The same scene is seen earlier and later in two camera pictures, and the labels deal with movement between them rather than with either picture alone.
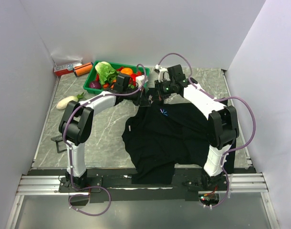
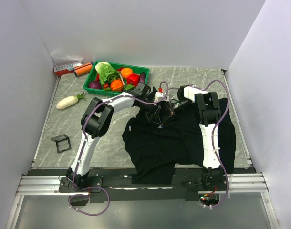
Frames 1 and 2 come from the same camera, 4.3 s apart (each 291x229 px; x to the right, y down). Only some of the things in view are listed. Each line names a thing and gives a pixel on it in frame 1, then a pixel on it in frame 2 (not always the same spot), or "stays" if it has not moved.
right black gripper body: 164,88 to 173,108
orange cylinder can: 83,69 stays
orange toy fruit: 128,71 stays
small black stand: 57,139 stays
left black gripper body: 135,97 to 150,116
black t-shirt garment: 158,136 stays
